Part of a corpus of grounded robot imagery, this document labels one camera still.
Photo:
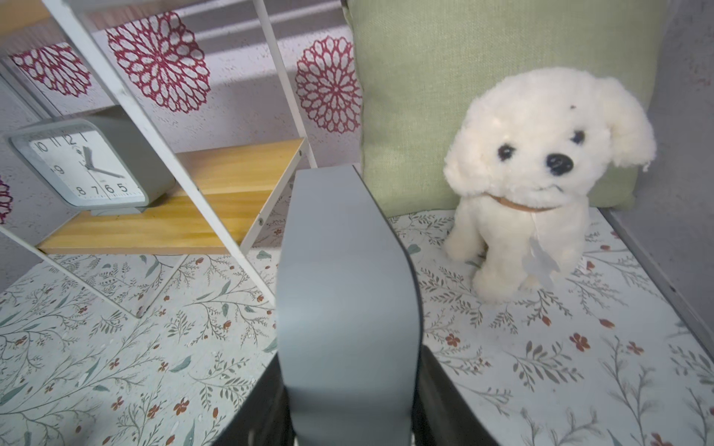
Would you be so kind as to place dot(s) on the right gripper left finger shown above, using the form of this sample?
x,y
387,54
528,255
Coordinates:
x,y
264,417

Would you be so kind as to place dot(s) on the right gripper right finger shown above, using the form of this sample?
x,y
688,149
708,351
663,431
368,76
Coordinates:
x,y
440,415

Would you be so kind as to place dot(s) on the grey square alarm clock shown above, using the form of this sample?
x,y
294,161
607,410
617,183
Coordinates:
x,y
98,162
348,315

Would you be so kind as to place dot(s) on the white plush dog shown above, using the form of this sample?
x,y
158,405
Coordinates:
x,y
527,155

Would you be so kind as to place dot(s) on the green cushion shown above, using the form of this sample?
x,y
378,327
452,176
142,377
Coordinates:
x,y
422,63

